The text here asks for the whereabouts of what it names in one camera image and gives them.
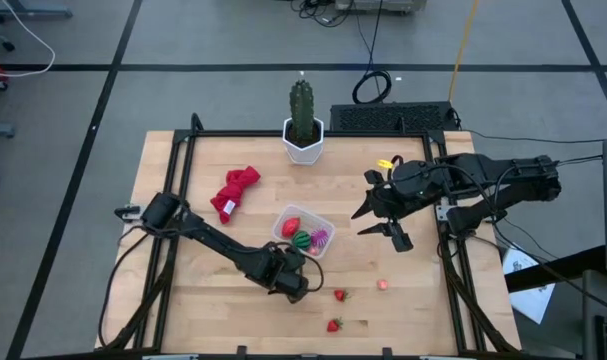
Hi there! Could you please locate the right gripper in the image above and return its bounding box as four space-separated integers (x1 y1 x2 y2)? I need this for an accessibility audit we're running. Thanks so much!
351 158 439 238

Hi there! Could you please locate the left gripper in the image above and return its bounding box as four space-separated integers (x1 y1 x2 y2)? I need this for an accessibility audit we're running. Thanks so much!
245 241 308 292

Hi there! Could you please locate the green toy watermelon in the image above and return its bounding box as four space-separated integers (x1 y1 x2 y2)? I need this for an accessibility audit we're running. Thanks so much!
291 230 313 252

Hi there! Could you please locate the red oval toy fruit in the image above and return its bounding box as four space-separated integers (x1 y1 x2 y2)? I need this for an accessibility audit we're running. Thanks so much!
281 216 302 240

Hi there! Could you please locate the clear plastic tupperware container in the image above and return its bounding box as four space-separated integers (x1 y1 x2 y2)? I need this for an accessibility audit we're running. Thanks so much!
271 203 337 261

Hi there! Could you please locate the red cloth with white tag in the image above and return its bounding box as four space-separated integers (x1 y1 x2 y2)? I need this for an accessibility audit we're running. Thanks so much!
210 165 262 226

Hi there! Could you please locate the white hexagonal plant pot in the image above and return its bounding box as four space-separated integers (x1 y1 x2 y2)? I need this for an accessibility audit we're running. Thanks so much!
281 116 326 167

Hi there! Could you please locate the green cactus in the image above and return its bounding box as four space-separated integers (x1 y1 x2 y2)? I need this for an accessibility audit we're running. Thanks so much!
288 78 316 144

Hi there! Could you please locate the white printed paper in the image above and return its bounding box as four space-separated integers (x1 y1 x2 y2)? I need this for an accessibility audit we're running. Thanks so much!
501 242 557 325

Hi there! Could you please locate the black beam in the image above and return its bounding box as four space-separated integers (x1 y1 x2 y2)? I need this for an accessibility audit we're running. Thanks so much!
505 244 607 294

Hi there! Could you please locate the grey equipment box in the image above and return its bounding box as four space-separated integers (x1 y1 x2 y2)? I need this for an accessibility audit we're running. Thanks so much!
334 0 428 15

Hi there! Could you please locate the grey cabinet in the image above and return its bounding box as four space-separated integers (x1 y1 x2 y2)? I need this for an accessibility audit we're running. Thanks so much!
581 269 607 360

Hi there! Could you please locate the grey desk foot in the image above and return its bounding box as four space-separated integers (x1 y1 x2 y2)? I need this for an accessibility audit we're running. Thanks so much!
0 0 74 21

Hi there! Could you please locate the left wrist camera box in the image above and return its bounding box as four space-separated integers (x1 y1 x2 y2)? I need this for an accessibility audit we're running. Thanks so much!
272 273 310 305

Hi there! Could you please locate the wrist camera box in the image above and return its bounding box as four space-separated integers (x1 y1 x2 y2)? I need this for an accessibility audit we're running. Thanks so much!
389 230 415 254
272 273 310 305

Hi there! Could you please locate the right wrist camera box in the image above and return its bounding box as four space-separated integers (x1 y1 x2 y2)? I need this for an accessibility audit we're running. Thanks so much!
389 230 415 254

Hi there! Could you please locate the coiled black cable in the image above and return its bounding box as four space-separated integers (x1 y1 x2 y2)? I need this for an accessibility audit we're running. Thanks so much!
351 69 393 106

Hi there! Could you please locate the black metal table frame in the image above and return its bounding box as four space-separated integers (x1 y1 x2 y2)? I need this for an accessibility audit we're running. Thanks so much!
96 112 522 357

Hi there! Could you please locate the long black cable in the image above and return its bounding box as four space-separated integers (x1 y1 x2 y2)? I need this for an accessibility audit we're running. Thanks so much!
355 0 384 74

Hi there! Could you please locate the yellow cable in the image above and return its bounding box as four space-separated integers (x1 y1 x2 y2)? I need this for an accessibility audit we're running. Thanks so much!
446 0 481 104

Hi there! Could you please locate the black cable bundle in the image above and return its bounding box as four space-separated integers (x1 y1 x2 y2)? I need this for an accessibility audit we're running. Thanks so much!
289 0 357 29

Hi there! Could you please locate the white cable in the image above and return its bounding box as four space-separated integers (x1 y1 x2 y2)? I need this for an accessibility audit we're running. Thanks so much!
0 0 57 79

